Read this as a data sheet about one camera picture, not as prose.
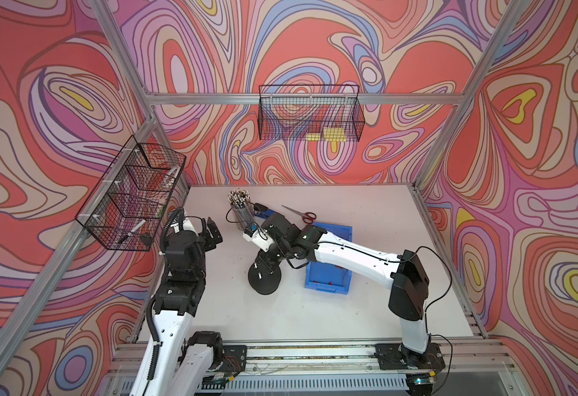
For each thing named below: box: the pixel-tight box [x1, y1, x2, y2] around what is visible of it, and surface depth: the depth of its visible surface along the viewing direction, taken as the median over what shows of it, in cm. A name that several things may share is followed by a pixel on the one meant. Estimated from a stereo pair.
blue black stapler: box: [253, 202, 276, 219], surface depth 109 cm
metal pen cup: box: [227, 188, 256, 231], surface depth 95 cm
